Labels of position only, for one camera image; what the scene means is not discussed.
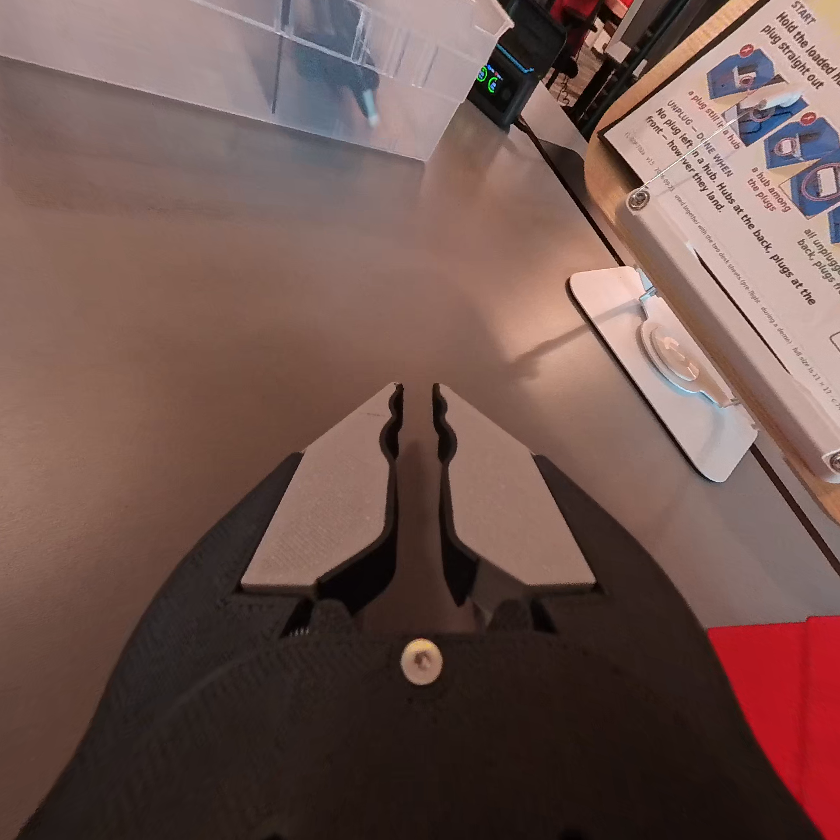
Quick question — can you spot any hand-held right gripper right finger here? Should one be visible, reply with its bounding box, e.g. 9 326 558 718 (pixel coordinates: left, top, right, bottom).
431 382 598 606

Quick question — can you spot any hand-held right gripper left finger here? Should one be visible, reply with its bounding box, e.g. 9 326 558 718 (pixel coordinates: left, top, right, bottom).
239 382 405 613

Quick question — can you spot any red plastic bin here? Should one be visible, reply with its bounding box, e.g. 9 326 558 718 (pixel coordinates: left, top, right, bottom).
705 616 840 840

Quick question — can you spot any thin black cable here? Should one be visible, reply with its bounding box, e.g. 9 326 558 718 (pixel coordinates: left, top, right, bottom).
289 26 385 129

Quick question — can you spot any clear plastic bin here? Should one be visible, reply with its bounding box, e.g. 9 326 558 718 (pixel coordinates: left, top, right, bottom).
0 0 516 161

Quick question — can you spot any white board stand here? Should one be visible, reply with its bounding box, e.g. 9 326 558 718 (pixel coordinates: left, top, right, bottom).
567 190 840 485

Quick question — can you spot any black charging case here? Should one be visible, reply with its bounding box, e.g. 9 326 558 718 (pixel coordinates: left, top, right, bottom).
467 0 568 131

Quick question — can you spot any instruction sheet board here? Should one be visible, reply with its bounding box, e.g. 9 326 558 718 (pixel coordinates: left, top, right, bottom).
583 0 840 526

